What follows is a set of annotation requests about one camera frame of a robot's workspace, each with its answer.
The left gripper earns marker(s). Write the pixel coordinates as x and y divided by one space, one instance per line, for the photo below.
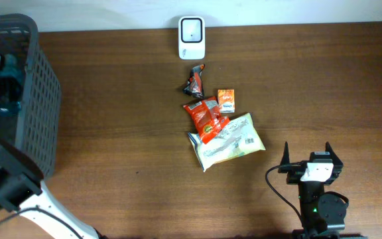
4 163

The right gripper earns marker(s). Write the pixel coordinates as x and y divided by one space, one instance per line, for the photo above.
297 173

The yellow white snack bag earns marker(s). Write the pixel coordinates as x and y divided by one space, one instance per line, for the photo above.
238 138

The orange tissue pack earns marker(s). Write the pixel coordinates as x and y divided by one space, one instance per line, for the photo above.
226 101

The red snack bag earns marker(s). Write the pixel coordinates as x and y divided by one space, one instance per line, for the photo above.
207 118

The black red snack wrapper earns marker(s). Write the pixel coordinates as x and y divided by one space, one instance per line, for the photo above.
194 85

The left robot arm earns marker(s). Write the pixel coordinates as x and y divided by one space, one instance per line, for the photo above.
23 192

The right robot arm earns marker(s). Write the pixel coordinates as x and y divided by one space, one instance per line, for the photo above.
322 213

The white barcode scanner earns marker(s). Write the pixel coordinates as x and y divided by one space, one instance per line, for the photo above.
191 38

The blue mouthwash bottle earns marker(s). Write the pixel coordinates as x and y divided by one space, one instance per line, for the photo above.
9 68

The grey plastic basket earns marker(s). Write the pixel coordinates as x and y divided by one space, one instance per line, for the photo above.
31 123

